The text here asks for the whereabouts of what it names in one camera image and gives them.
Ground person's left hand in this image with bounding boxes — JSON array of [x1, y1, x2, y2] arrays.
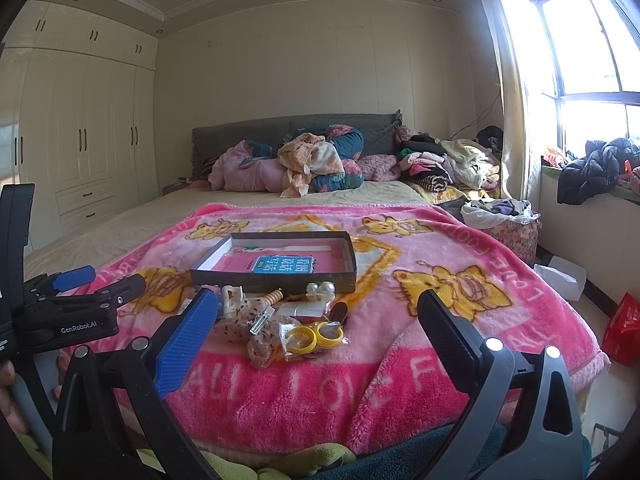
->
[[0, 361, 29, 434]]

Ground pile of clothes on bed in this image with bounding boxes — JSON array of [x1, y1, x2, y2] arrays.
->
[[394, 126, 500, 192]]

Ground red bag on floor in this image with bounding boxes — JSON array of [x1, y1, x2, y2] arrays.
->
[[601, 292, 640, 367]]

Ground dark red claw clip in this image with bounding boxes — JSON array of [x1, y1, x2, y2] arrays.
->
[[328, 301, 349, 328]]

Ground sheer dotted bow hair clip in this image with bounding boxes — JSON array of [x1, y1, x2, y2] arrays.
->
[[214, 295, 291, 370]]

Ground white box on floor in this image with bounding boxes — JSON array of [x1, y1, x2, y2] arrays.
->
[[534, 256, 587, 301]]

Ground beige bed sheet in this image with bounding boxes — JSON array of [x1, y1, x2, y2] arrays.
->
[[24, 181, 427, 278]]

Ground white card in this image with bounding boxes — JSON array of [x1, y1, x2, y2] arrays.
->
[[277, 301, 330, 320]]

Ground orange floral cloth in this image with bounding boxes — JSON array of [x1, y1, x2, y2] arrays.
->
[[277, 132, 345, 198]]

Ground dark grey headboard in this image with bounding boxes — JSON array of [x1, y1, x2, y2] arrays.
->
[[191, 109, 405, 179]]

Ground shallow dark cardboard box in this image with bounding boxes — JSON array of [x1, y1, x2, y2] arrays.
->
[[190, 231, 357, 295]]

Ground mauve fuzzy pillow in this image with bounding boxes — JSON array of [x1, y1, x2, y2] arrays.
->
[[357, 154, 400, 182]]

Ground cream claw hair clip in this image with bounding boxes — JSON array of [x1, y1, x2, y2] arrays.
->
[[220, 285, 244, 318]]

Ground pink pillow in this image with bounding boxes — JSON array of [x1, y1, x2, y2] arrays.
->
[[207, 140, 286, 193]]

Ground dark blue floral quilt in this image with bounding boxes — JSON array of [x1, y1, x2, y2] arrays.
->
[[248, 125, 364, 194]]

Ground cream curtain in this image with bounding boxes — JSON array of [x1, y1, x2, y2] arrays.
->
[[480, 0, 558, 205]]

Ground floral laundry basket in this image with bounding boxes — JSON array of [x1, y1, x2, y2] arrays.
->
[[461, 198, 540, 266]]

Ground cream built-in wardrobe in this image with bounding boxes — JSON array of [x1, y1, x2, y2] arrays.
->
[[1, 0, 160, 250]]

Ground yellow rings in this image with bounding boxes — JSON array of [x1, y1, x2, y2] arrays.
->
[[278, 320, 352, 362]]

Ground pearl hair clip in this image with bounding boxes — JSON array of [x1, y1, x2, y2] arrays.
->
[[306, 282, 336, 304]]

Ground black jacket on windowsill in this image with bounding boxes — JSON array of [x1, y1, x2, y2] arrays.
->
[[556, 138, 639, 205]]

